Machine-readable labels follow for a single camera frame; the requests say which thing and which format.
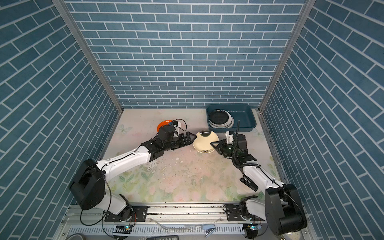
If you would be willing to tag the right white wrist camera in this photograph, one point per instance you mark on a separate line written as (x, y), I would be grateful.
(230, 137)

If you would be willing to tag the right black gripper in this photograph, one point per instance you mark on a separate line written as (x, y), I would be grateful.
(220, 148)

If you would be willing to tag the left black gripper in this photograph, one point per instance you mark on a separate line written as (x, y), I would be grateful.
(187, 140)

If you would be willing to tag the orange plastic plate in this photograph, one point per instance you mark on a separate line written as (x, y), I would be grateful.
(163, 123)

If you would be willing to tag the aluminium mounting rail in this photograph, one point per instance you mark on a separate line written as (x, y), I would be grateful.
(172, 221)

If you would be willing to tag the white plate clover emblem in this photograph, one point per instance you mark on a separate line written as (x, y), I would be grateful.
(228, 124)

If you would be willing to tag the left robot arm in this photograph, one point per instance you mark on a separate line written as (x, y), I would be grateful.
(90, 187)

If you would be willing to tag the black round plate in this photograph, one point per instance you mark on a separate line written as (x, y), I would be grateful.
(219, 117)

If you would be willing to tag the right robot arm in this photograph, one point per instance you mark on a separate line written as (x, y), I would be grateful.
(282, 206)

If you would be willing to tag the cream plate green edge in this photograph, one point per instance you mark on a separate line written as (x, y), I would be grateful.
(202, 143)

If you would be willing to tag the teal plastic bin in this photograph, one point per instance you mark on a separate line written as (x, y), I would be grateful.
(240, 112)

